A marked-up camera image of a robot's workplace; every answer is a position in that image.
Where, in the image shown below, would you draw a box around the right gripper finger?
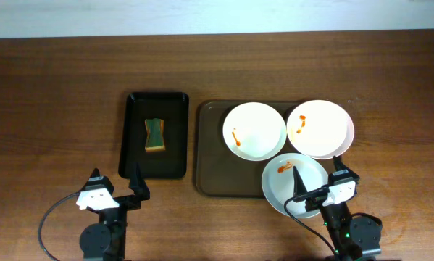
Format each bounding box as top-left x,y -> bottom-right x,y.
333,156 -> 349,175
293,166 -> 308,198

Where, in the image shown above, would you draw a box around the green yellow sponge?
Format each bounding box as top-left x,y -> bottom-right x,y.
145,118 -> 166,153

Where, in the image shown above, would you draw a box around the cream white plate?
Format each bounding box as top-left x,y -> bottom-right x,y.
222,102 -> 287,161

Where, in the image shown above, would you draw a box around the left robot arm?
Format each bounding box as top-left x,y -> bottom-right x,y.
76,166 -> 150,261

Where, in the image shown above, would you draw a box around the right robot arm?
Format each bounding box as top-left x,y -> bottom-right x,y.
283,156 -> 383,261

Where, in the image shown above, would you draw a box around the black plastic tray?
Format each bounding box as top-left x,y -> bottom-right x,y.
118,92 -> 189,179

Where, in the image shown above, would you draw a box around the pale blue plate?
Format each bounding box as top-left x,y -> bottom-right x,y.
262,153 -> 328,216

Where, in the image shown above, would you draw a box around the pink white plate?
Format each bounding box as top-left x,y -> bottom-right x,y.
286,100 -> 355,160

